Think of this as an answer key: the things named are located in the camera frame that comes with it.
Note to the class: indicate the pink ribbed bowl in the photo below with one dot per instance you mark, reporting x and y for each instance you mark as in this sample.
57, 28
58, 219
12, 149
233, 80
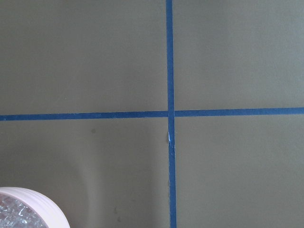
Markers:
43, 206

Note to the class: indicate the clear ice cube pile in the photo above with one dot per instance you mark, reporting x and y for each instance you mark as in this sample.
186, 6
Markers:
15, 214

